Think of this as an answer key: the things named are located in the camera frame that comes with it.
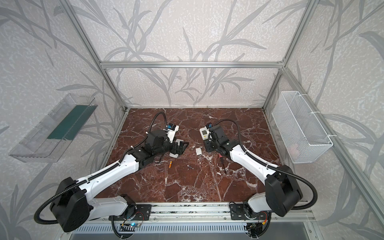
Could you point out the white wire mesh basket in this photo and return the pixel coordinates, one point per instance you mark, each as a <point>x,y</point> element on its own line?
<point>302,133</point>

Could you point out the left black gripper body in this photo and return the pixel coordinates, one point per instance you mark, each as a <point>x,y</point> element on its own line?
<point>174,146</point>

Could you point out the red white remote control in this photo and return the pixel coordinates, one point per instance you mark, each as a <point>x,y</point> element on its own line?
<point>174,154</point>

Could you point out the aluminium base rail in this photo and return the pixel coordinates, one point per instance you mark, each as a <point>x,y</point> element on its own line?
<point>214,212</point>

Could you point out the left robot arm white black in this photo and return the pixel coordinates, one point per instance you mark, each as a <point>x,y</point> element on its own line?
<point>75,203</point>

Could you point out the white remote control yellow buttons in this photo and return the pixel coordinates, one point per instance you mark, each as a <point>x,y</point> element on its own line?
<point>204,133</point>

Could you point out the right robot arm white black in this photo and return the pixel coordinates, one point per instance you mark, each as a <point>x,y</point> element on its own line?
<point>282,191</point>

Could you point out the aluminium frame crossbar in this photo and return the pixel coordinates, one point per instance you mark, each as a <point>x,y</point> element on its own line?
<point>246,65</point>

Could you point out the clear plastic wall bin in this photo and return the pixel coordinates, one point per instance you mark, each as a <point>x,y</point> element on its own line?
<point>48,141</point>

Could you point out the pink handled screwdriver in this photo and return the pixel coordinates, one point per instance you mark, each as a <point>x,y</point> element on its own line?
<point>223,164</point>

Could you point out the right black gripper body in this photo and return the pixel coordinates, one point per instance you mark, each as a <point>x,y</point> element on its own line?
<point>210,143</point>

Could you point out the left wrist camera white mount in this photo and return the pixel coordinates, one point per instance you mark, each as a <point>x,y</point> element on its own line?
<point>171,130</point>

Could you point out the white battery cover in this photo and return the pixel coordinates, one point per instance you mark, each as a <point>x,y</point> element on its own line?
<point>198,151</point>

